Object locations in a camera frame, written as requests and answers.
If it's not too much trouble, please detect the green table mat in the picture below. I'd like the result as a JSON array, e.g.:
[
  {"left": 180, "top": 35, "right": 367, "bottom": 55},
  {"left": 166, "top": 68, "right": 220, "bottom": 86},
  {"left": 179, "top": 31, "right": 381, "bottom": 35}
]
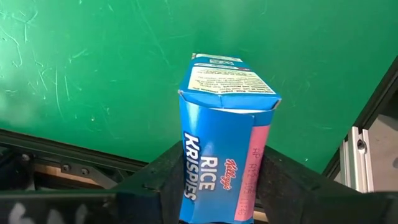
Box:
[{"left": 0, "top": 0, "right": 398, "bottom": 174}]

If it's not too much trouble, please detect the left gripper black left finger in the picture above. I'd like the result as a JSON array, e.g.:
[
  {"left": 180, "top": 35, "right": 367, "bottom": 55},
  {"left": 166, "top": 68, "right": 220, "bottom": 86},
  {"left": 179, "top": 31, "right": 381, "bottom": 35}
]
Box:
[{"left": 0, "top": 141, "right": 185, "bottom": 224}]

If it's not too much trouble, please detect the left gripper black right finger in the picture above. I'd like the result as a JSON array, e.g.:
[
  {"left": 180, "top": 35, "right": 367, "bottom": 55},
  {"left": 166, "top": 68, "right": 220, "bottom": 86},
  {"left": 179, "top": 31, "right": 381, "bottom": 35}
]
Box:
[{"left": 254, "top": 145, "right": 398, "bottom": 224}]

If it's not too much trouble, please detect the blue Rice Krispies cereal box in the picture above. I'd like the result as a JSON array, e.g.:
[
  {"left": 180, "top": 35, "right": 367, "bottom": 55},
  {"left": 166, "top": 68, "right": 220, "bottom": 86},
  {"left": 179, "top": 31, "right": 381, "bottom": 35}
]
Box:
[{"left": 177, "top": 52, "right": 282, "bottom": 224}]

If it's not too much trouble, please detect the silver aluminium profile post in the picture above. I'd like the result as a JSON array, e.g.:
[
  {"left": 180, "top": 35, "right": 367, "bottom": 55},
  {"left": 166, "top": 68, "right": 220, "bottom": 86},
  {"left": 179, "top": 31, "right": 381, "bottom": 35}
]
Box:
[{"left": 338, "top": 126, "right": 374, "bottom": 194}]

